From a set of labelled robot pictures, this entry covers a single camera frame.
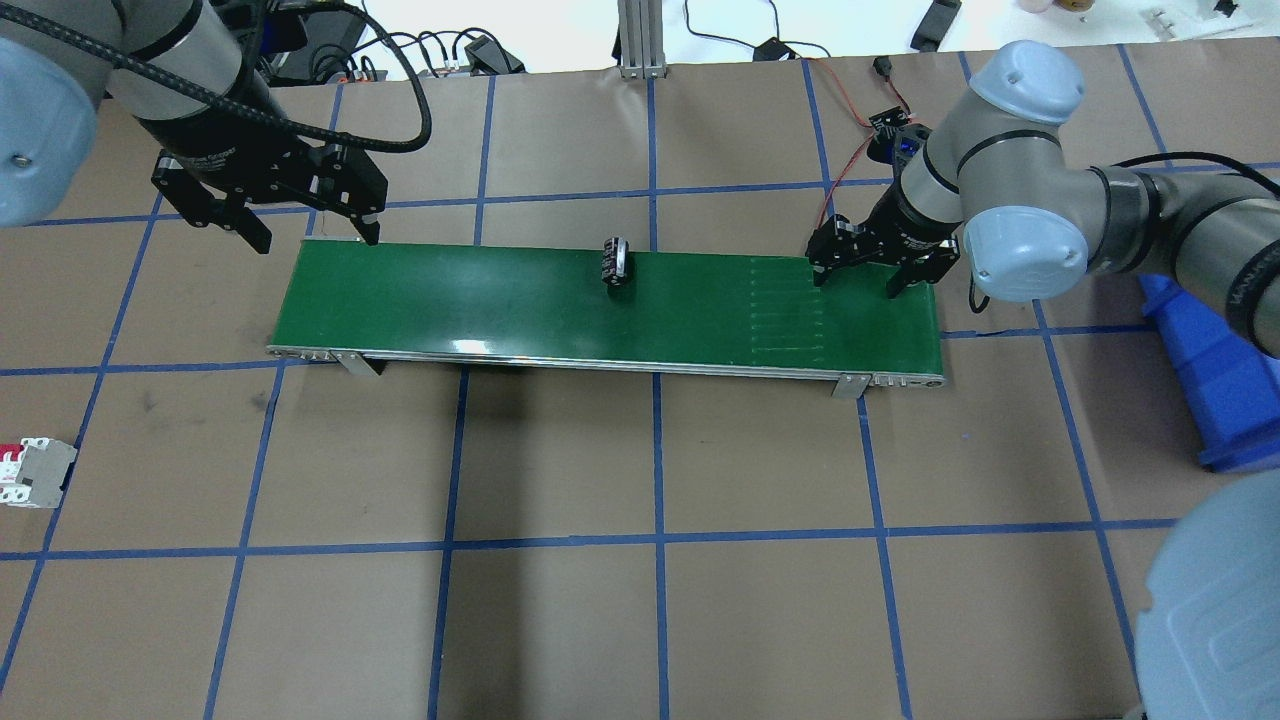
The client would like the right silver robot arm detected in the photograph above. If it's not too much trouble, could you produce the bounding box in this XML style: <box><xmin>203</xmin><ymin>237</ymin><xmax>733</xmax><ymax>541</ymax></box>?
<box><xmin>666</xmin><ymin>277</ymin><xmax>1228</xmax><ymax>719</ymax></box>

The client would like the aluminium frame post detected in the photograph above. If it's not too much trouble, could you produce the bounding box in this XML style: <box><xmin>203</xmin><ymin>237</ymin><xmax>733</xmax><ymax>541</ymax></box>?
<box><xmin>616</xmin><ymin>0</ymin><xmax>668</xmax><ymax>81</ymax></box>

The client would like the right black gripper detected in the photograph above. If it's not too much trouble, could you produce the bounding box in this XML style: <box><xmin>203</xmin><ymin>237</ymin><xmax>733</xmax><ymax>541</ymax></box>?
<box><xmin>806</xmin><ymin>190</ymin><xmax>960</xmax><ymax>300</ymax></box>

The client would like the white red circuit breaker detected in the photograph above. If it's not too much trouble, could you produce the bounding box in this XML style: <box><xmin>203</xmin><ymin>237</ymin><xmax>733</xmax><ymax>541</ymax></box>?
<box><xmin>1</xmin><ymin>437</ymin><xmax>78</xmax><ymax>509</ymax></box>

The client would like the blue plastic bin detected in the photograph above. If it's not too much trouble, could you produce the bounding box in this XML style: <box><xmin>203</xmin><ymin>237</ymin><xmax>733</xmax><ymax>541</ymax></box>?
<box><xmin>1139</xmin><ymin>274</ymin><xmax>1279</xmax><ymax>473</ymax></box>

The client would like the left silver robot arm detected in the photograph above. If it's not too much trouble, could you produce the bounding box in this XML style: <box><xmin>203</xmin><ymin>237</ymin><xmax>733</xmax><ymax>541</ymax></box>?
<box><xmin>1</xmin><ymin>1</ymin><xmax>433</xmax><ymax>254</ymax></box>

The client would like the red black conveyor cable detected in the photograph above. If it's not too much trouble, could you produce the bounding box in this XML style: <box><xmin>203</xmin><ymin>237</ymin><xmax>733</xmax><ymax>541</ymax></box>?
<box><xmin>805</xmin><ymin>58</ymin><xmax>916</xmax><ymax>251</ymax></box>

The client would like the black cylindrical capacitor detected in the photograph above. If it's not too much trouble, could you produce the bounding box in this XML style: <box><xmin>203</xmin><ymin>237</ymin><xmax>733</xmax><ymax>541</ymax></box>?
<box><xmin>602</xmin><ymin>236</ymin><xmax>634</xmax><ymax>288</ymax></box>

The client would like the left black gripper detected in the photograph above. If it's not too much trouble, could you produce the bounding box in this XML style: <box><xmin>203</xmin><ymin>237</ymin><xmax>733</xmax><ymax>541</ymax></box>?
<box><xmin>150</xmin><ymin>120</ymin><xmax>388</xmax><ymax>255</ymax></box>

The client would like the green conveyor belt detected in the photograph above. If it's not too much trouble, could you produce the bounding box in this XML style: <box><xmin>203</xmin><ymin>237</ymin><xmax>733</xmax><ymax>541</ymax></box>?
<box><xmin>268</xmin><ymin>238</ymin><xmax>948</xmax><ymax>397</ymax></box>

